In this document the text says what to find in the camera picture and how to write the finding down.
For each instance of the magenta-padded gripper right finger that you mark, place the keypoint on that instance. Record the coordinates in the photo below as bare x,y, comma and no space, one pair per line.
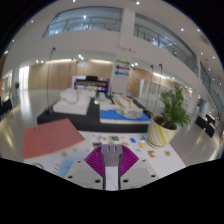
128,161

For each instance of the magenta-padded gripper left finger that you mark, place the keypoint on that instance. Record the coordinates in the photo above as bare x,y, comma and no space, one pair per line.
96,161

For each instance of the round orange sticker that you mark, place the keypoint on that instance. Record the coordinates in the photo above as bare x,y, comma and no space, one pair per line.
167,153

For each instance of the black display platform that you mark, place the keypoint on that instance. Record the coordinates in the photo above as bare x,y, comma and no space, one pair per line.
86,122

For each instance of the palm plant in striped pot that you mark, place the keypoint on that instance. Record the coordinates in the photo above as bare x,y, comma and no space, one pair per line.
161,133

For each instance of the architectural model on blue base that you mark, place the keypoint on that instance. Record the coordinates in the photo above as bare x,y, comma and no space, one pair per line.
113,116

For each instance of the white architectural model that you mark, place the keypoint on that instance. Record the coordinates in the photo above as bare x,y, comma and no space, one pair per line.
71,105

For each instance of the black piano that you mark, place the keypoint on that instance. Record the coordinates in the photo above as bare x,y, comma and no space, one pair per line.
91,81

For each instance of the group of black chairs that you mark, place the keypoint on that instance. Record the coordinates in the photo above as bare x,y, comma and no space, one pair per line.
5,106
205,123

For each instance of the blue arrow sign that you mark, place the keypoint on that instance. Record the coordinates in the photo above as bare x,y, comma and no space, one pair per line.
121,73

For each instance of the small far potted plant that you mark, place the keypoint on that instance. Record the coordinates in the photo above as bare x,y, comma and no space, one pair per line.
16,85

